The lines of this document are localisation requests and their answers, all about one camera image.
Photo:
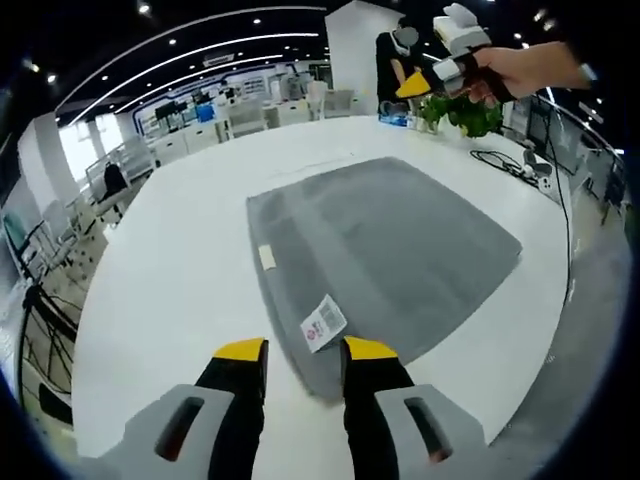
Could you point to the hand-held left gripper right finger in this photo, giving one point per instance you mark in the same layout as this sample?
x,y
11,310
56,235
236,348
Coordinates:
x,y
395,430

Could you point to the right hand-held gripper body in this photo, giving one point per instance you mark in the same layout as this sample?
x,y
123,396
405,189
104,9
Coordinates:
x,y
462,30

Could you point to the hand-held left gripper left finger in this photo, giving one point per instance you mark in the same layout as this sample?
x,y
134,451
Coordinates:
x,y
185,430

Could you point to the grey towel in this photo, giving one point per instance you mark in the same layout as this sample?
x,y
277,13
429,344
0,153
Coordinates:
x,y
390,250

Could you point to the person's right hand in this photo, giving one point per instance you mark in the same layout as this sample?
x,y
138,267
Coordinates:
x,y
530,70

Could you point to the blue packet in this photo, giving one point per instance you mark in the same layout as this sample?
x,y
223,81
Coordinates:
x,y
392,120

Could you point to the green potted plant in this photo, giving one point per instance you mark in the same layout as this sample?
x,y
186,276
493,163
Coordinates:
x,y
467,117

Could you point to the white square pillar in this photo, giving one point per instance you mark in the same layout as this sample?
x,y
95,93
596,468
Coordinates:
x,y
42,155
350,60

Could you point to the dark grey device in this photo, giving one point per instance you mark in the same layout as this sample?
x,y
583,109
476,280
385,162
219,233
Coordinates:
x,y
535,162

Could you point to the white controller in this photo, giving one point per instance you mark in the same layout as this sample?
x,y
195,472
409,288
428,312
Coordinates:
x,y
546,184

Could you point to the black metal stand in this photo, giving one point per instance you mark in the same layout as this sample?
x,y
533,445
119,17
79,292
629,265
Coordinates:
x,y
25,340

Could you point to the blue storage box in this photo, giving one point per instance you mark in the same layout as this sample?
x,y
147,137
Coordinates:
x,y
206,113

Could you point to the black bag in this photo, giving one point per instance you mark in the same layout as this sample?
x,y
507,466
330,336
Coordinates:
x,y
113,181

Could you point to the white metal frame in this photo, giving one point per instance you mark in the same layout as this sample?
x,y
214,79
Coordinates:
x,y
135,160

